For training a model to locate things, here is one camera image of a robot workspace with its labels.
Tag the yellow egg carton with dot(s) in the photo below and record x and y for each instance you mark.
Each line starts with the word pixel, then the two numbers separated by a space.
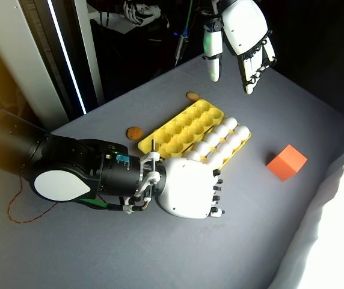
pixel 190 120

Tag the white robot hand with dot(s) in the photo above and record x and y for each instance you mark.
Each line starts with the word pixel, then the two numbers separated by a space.
pixel 187 186
pixel 244 27

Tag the bright white cloth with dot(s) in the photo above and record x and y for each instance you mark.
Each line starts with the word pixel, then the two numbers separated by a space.
pixel 334 234

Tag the brown round cookie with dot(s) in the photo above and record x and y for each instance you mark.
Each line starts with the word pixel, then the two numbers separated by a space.
pixel 133 133
pixel 192 95

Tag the narrow white upright post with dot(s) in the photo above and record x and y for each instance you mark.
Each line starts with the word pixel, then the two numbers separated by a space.
pixel 89 54

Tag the orange cube block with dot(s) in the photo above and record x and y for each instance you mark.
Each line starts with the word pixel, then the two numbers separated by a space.
pixel 286 164

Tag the grey table cloth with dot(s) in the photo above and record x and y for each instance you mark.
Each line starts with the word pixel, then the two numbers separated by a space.
pixel 130 256

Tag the wide white stand column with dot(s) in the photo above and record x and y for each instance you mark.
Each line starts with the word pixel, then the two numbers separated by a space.
pixel 15 54

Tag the spare white robot hand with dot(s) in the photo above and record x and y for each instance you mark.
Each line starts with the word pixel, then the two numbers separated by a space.
pixel 142 13

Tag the white egg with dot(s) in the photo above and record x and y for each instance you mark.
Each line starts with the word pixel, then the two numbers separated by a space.
pixel 225 150
pixel 221 131
pixel 230 123
pixel 202 148
pixel 234 141
pixel 192 155
pixel 212 139
pixel 242 133
pixel 217 159

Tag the grey plug with blue light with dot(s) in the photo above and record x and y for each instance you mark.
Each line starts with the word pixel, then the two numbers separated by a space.
pixel 180 45

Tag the white light strip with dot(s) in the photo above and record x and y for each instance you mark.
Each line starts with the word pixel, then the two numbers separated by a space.
pixel 66 60

